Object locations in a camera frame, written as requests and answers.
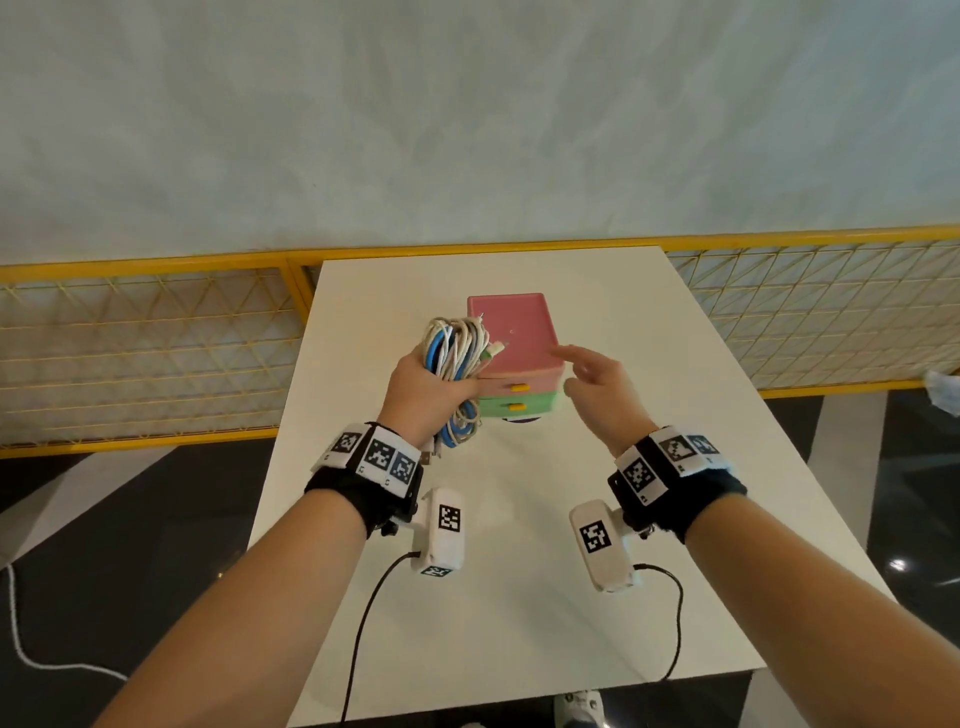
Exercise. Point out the person's right hand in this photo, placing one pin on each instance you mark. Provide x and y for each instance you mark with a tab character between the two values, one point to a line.
611	405

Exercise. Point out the person's left hand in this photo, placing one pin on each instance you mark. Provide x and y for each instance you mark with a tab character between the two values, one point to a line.
416	397

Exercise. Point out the pink and green drawer box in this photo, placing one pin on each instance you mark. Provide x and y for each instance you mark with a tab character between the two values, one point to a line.
525	322

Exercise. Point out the person's left forearm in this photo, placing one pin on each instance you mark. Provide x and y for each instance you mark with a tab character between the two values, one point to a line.
240	630

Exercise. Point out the person's right forearm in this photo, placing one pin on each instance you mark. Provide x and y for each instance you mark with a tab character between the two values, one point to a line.
817	622

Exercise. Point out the small round blue-rimmed disc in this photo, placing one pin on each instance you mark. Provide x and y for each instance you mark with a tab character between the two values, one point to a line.
521	421

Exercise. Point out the black marker wristband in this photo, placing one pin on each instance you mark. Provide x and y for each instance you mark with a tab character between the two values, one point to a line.
682	487
367	480

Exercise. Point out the yellow mesh fence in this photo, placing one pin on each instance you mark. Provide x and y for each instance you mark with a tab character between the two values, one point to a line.
150	264

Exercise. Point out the white shoe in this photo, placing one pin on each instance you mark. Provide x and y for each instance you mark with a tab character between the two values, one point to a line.
577	709

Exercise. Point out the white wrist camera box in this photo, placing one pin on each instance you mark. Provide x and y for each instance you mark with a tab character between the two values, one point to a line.
442	540
604	555

